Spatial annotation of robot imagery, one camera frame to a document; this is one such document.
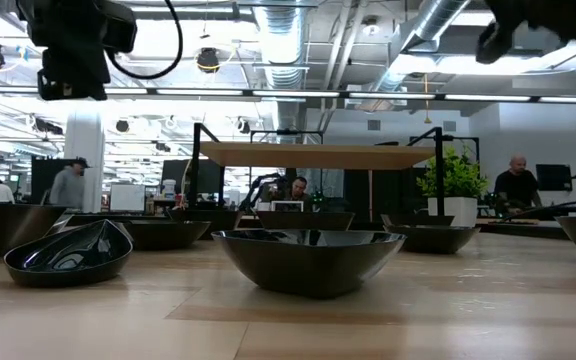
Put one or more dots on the black monitor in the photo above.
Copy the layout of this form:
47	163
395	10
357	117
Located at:
554	177
173	175

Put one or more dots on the green plant in white pot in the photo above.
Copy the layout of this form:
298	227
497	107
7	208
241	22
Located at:
453	180

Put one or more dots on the long ceiling light strip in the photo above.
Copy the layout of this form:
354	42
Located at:
293	94

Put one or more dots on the wooden shelf with black legs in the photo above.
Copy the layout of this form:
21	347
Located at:
318	156

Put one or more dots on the silver ventilation duct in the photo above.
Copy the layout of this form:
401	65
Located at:
438	20
282	50

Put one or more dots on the white column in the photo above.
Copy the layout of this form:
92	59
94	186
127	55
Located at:
95	150

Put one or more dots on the black leaf mini plate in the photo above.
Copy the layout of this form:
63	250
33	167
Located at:
308	270
433	240
168	237

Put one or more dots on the whiteboard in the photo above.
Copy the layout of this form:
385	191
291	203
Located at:
127	197

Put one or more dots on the black background robot arm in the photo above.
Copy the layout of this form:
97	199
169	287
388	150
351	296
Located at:
255	192

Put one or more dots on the black teardrop mini plate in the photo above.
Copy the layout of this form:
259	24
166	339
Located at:
68	260

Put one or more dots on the black partition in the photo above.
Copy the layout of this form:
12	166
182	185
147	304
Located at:
40	180

